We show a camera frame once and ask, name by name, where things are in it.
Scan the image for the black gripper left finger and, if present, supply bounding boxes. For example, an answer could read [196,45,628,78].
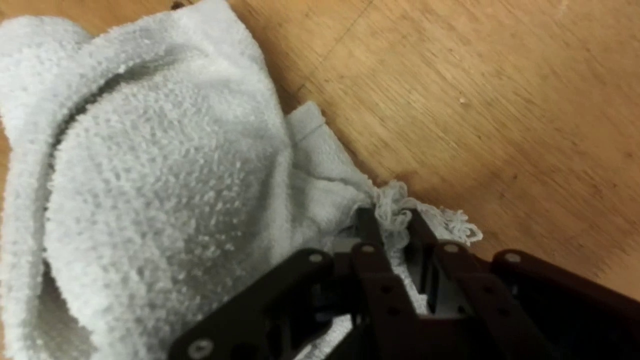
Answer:
[166,206,427,360]

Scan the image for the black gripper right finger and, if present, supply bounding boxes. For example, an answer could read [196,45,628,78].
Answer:
[405,210,640,360]

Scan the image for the white cloth rag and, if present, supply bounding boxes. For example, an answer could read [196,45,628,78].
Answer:
[0,0,486,360]

